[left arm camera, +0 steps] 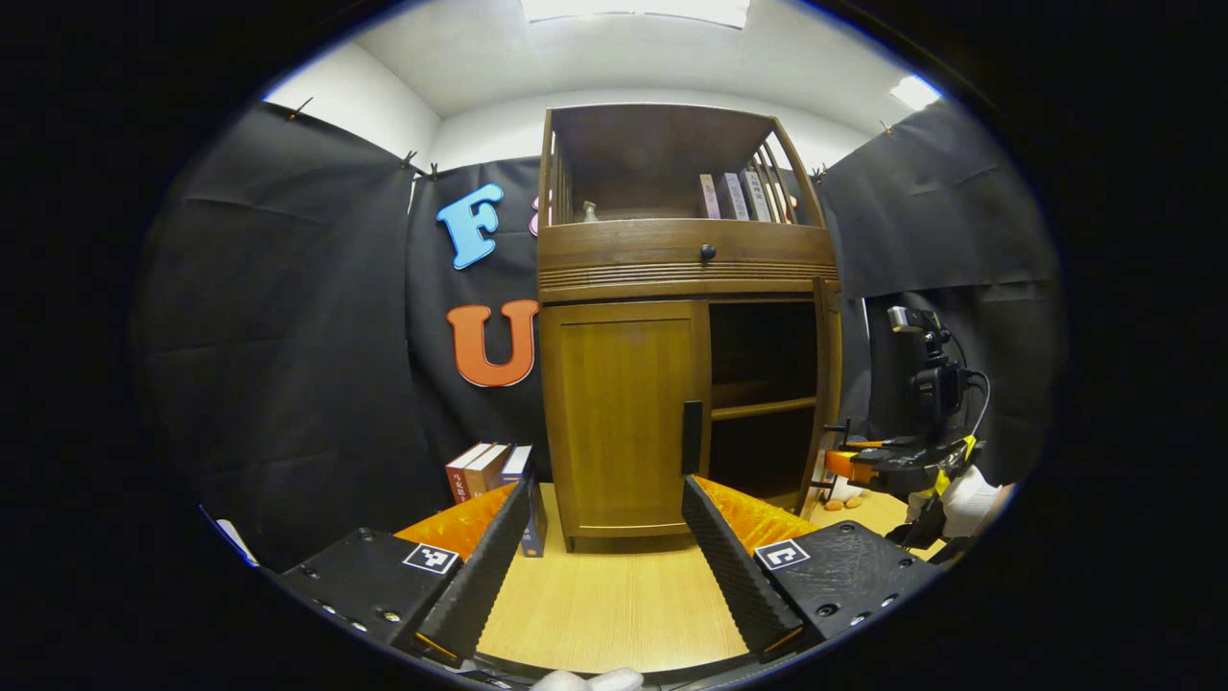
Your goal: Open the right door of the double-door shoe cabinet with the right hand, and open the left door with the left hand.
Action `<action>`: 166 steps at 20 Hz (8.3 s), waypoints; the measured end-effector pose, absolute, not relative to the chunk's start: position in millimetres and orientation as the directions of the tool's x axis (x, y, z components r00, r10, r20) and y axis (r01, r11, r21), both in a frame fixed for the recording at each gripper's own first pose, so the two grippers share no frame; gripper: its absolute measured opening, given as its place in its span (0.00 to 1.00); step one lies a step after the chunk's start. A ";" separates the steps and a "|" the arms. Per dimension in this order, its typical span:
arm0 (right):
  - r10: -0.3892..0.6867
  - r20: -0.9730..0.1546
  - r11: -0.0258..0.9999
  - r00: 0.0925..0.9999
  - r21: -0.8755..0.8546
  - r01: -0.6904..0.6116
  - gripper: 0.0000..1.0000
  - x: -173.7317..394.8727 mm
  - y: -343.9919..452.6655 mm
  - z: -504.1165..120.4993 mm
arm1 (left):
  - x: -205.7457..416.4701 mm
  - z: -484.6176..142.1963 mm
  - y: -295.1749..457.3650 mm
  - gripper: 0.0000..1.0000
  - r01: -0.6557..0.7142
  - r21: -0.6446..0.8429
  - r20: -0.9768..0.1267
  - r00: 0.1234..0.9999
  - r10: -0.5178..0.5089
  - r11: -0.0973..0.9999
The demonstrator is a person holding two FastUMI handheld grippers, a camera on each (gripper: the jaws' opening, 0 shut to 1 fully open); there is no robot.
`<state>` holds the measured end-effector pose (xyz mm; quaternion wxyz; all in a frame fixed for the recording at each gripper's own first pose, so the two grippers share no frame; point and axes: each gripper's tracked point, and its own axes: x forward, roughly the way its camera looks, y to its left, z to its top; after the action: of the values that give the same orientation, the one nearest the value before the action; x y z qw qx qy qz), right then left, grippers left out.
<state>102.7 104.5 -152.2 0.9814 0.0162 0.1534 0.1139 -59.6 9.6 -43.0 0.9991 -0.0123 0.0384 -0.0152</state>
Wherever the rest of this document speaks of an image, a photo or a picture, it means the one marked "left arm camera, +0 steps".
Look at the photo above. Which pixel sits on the wooden inner shelf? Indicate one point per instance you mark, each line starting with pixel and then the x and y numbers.
pixel 763 409

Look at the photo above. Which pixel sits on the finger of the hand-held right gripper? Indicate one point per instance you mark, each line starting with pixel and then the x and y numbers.
pixel 849 467

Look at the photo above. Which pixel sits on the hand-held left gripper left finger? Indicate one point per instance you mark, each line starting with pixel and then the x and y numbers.
pixel 480 576

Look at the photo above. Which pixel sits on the penguin plush toy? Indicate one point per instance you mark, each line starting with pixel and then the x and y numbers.
pixel 844 491

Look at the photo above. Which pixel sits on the wooden cabinet door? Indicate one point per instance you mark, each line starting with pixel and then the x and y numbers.
pixel 825 365
pixel 624 413

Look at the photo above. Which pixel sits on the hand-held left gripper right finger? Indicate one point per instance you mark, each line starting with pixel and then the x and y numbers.
pixel 734 576

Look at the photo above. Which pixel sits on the dark blue book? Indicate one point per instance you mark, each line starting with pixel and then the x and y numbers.
pixel 535 528

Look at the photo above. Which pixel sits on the red and white book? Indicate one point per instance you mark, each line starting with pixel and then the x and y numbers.
pixel 460 475

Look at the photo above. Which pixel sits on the ceiling light panel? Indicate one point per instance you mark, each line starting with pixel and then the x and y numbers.
pixel 914 92
pixel 633 10

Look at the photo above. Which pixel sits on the wooden double-door shoe cabinet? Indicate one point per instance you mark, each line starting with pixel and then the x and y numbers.
pixel 672 240

